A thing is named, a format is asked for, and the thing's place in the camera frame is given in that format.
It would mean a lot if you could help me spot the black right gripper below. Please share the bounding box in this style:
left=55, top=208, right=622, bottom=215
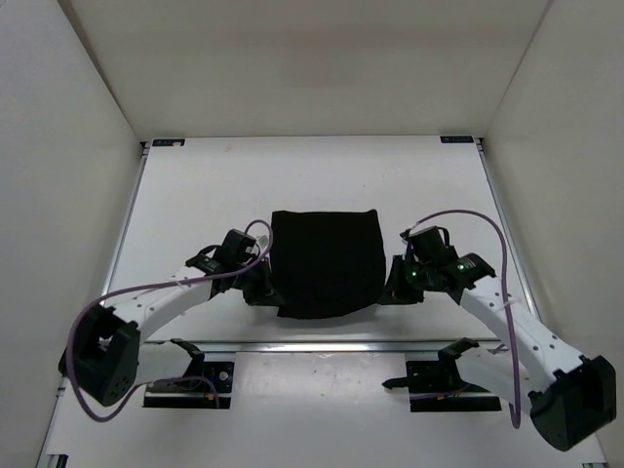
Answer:
left=378, top=255, right=435, bottom=306

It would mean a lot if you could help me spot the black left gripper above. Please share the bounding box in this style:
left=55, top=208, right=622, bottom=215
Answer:
left=233, top=253, right=286, bottom=306

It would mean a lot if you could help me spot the black skirt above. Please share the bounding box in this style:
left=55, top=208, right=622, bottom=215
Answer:
left=269, top=209, right=386, bottom=320

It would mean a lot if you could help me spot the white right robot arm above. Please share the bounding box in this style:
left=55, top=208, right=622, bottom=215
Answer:
left=382, top=226, right=617, bottom=451

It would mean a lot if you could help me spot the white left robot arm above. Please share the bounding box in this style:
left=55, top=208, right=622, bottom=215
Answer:
left=58, top=229, right=274, bottom=407

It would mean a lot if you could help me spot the right blue corner label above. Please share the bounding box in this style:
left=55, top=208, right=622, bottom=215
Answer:
left=440, top=136, right=474, bottom=144

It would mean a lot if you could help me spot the blue corner label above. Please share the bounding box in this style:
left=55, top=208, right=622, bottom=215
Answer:
left=440, top=136, right=474, bottom=144
left=152, top=138, right=185, bottom=147

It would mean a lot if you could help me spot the left blue corner label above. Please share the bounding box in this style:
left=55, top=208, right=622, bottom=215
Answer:
left=152, top=138, right=185, bottom=147

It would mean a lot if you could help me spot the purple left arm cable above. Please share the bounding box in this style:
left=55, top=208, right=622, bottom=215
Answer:
left=64, top=219, right=273, bottom=422

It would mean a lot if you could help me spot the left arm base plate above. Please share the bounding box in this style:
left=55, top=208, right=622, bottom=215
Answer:
left=142, top=353, right=235, bottom=410

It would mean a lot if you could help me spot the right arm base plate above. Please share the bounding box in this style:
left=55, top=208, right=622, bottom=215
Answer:
left=381, top=352, right=502, bottom=413

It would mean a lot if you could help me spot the aluminium front rail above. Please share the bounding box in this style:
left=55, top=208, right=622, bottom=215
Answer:
left=140, top=339, right=477, bottom=356

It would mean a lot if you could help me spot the aluminium rail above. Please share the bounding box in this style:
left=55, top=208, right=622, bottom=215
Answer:
left=476, top=137, right=541, bottom=320
left=140, top=339, right=477, bottom=356
left=85, top=139, right=152, bottom=305

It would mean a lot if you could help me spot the aluminium left side rail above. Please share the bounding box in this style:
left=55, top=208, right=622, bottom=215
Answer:
left=85, top=139, right=152, bottom=305

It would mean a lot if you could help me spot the aluminium right side rail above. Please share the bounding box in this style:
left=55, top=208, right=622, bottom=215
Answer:
left=476, top=137, right=541, bottom=320

